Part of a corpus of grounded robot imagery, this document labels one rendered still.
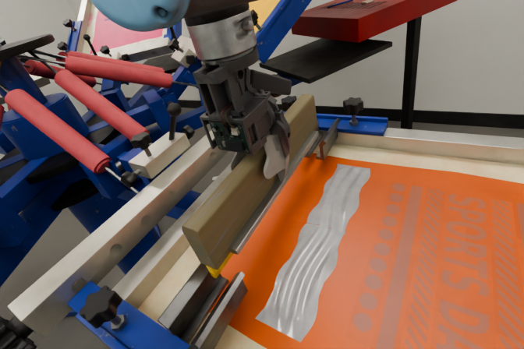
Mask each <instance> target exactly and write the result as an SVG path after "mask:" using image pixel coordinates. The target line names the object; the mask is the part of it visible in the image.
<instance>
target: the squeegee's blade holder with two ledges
mask: <svg viewBox="0 0 524 349"><path fill-rule="evenodd" d="M318 136H319V132H318V131H312V132H311V133H310V134H309V136H308V137H307V139H306V140H305V142H304V143H303V145H302V146H301V147H300V148H299V150H298V151H297V153H296V155H295V156H294V157H293V158H292V160H291V161H290V162H289V165H288V170H287V173H286V175H285V177H284V179H283V181H282V182H280V181H279V180H277V181H276V182H275V183H274V185H273V186H272V188H271V189H270V191H269V192H268V194H267V195H266V196H265V197H264V199H263V200H262V202H261V203H260V205H259V206H258V207H257V209H256V210H255V211H254V213H253V215H252V216H251V217H250V219H249V220H248V221H247V222H246V224H245V226H244V227H243V229H242V230H241V231H240V232H239V234H238V235H237V237H236V238H235V240H234V241H233V243H232V244H231V245H230V246H229V249H230V252H232V253H234V254H236V255H238V254H239V253H240V252H241V251H242V249H243V247H244V246H245V244H246V243H247V242H248V240H249V239H250V237H251V235H252V234H253V232H254V231H255V230H256V228H257V226H258V225H259V224H260V222H261V221H262V220H263V218H264V216H265V215H266V213H267V212H268V210H269V209H270V208H271V206H272V204H273V203H274V201H275V200H276V199H277V197H278V195H279V194H280V192H281V191H282V189H283V188H284V187H285V185H286V183H287V182H288V180H289V179H290V178H291V176H292V175H293V173H294V172H295V170H296V168H297V167H298V166H299V164H300V163H301V161H302V160H303V158H304V157H305V156H306V154H307V152H308V151H309V149H310V147H311V146H312V145H313V143H314V142H315V140H316V139H317V137H318Z"/></svg>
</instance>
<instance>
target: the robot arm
mask: <svg viewBox="0 0 524 349"><path fill-rule="evenodd" d="M90 1H91V2H92V3H93V5H94V6H95V7H96V8H97V9H98V10H99V11H100V12H101V13H102V14H103V15H104V16H106V17H107V18H108V19H110V20H111V21H112V22H113V23H116V24H117V25H119V26H122V27H124V28H126V29H128V30H133V31H138V32H149V31H153V30H158V29H166V28H169V27H172V26H174V25H175V24H177V23H178V22H180V21H181V20H182V19H184V20H185V22H186V26H187V29H188V31H189V35H190V38H191V41H192V42H193V46H194V49H195V52H196V56H197V57H198V59H199V60H201V64H202V66H203V67H202V68H200V69H198V70H197V71H195V72H193V76H194V79H195V80H196V84H197V87H198V89H199V91H200V95H201V97H202V100H203V103H204V106H205V108H206V110H207V111H206V112H205V113H203V114H202V115H201V116H200V120H201V123H202V125H203V127H204V131H205V132H206V135H207V138H208V141H209V143H210V145H211V149H214V148H215V147H216V146H218V149H219V150H227V151H232V152H235V156H234V157H233V159H232V162H231V164H230V167H231V170H233V169H234V168H235V167H236V166H237V165H238V164H239V162H240V161H241V160H242V159H243V158H244V157H245V156H246V155H247V154H251V155H252V156H253V155H254V154H255V153H256V152H257V151H258V150H260V149H261V148H262V146H264V149H265V152H266V154H267V159H266V162H265V165H264V176H265V178H266V179H270V178H272V177H273V176H275V175H276V174H277V176H278V180H279V181H280V182H282V181H283V179H284V177H285V175H286V173H287V170H288V165H289V153H290V151H291V137H292V136H291V130H290V127H289V124H288V122H287V120H286V119H285V116H284V113H283V110H279V108H278V106H277V104H276V102H277V100H276V99H275V97H280V96H281V95H290V94H291V89H292V81H291V80H290V79H285V78H282V77H281V76H279V75H276V74H272V75H270V74H267V73H264V72H259V71H256V70H253V69H249V68H248V67H249V66H251V65H253V64H254V63H256V62H257V61H258V60H259V54H258V50H257V46H256V43H257V39H256V34H255V31H254V25H253V21H252V17H251V13H250V6H249V2H255V1H259V0H90ZM208 123H209V124H210V127H211V130H212V132H213V134H214V139H211V136H210V133H209V131H208V129H207V126H206V125H207V124H208ZM268 133H270V135H268Z"/></svg>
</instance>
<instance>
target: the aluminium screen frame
mask: <svg viewBox="0 0 524 349"><path fill-rule="evenodd" d="M335 144H342V145H348V146H361V147H369V148H375V149H382V150H396V151H403V152H410V153H423V154H430V155H437V156H444V157H457V158H464V159H471V160H485V161H491V162H498V163H506V164H518V165H524V138H517V137H507V136H486V135H476V134H465V133H455V132H435V131H425V130H414V129H394V128H386V130H385V132H384V135H383V136H376V135H367V134H359V133H350V132H338V138H337V139H336V140H335ZM230 164H231V163H230ZM231 172H232V170H231V167H230V165H229V166H227V168H226V169H224V170H223V172H222V173H220V175H219V176H218V177H217V178H216V179H215V180H214V181H213V182H212V183H211V184H210V185H209V186H208V187H207V189H206V190H205V191H204V192H203V193H202V194H201V195H200V196H199V197H198V198H197V199H196V201H195V202H194V203H193V204H192V205H191V206H190V207H189V208H188V209H187V210H186V211H185V212H184V214H183V215H182V216H181V217H180V218H179V219H178V220H177V221H176V222H175V223H174V224H173V225H172V226H171V227H170V228H169V229H168V230H167V231H166V232H165V233H164V234H163V235H162V236H161V238H160V239H159V240H158V241H157V242H156V243H155V244H154V245H153V246H152V247H151V248H150V249H149V251H148V252H147V253H146V254H145V255H144V256H143V257H142V258H141V259H140V260H139V261H138V262H137V264H136V265H135V266H134V267H133V268H132V269H131V270H130V271H129V272H128V273H127V274H126V275H125V276H124V277H123V278H122V279H121V280H120V281H119V282H118V283H117V284H116V285H115V286H114V288H113V289H112V291H115V292H116V293H117V294H118V295H119V296H120V297H121V298H122V299H123V300H125V301H127V302H128V303H130V304H131V305H132V306H134V307H135V308H139V307H140V306H141V304H142V303H143V302H144V301H145V299H146V298H147V297H148V295H149V294H150V293H151V292H152V291H153V289H155V288H156V286H157V285H158V284H159V283H160V281H161V280H162V279H163V278H164V276H165V275H166V274H167V273H168V271H169V270H170V269H171V268H172V267H173V266H174V265H175V263H176V262H177V261H178V260H179V258H180V257H181V256H182V254H183V253H184V252H185V251H186V250H187V249H188V248H189V247H190V244H189V242H188V240H187V239H186V236H185V235H184V234H183V232H182V225H184V223H185V222H186V221H187V220H188V219H189V218H190V217H191V216H192V215H193V213H194V212H195V211H196V210H197V209H198V208H199V207H200V206H201V204H202V203H203V202H204V201H205V200H206V199H207V198H208V197H209V195H210V194H211V193H212V192H213V191H214V190H215V189H216V188H217V187H218V186H219V185H220V184H221V183H222V182H223V181H224V180H225V178H226V177H227V176H228V175H229V174H230V173H231Z"/></svg>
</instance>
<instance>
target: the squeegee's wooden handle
mask: <svg viewBox="0 0 524 349"><path fill-rule="evenodd" d="M284 116H285V119H286V120H287V122H288V124H289V127H290V130H291V136H292V137H291V151H290V153H289V162H290V161H291V160H292V158H293V157H294V156H295V155H296V153H297V151H298V150H299V148H300V147H301V146H302V145H303V143H304V142H305V140H306V139H307V137H308V136H309V134H310V133H311V132H312V131H316V130H317V128H318V124H317V113H316V106H315V100H314V96H313V95H312V94H302V95H301V96H300V97H299V98H298V99H297V100H296V101H295V102H294V104H293V105H292V106H291V107H290V108H289V109H288V110H287V111H286V112H285V113H284ZM266 159H267V154H266V152H265V149H264V146H262V148H261V149H260V150H258V151H257V152H256V153H255V154H254V155H253V156H252V155H251V154H247V155H246V156H245V157H244V158H243V159H242V160H241V161H240V162H239V164H238V165H237V166H236V167H235V168H234V169H233V170H232V172H231V173H230V174H229V175H228V176H227V177H226V178H225V180H224V181H223V182H222V183H221V184H220V185H219V186H218V187H217V188H216V189H215V190H214V191H213V192H212V193H211V194H210V195H209V197H208V198H207V199H206V200H205V201H204V202H203V203H202V204H201V206H200V207H199V208H198V209H197V210H196V211H195V212H194V213H193V215H192V216H191V217H190V218H189V219H188V220H187V221H186V222H185V223H184V225H182V232H183V234H184V235H185V236H186V239H187V240H188V242H189V244H190V245H191V247H192V249H193V251H194V252H195V254H196V256H197V258H198V259H199V261H200V263H203V264H204V265H206V266H209V267H211V268H213V269H215V270H218V269H219V268H220V266H221V265H222V263H223V262H224V261H225V259H226V258H227V256H228V255H229V253H230V249H229V246H230V245H231V244H232V243H233V241H234V240H235V238H236V237H237V235H238V234H239V232H240V231H241V230H242V229H243V227H244V226H245V224H246V222H247V221H248V220H249V219H250V217H251V216H252V215H253V213H254V211H255V210H256V209H257V207H258V206H259V205H260V203H261V202H262V200H263V199H264V197H265V196H266V195H267V194H268V192H269V191H270V189H271V188H272V186H273V185H274V183H275V182H276V181H277V180H278V176H277V174H276V175H275V176H273V177H272V178H270V179H266V178H265V176H264V165H265V162H266Z"/></svg>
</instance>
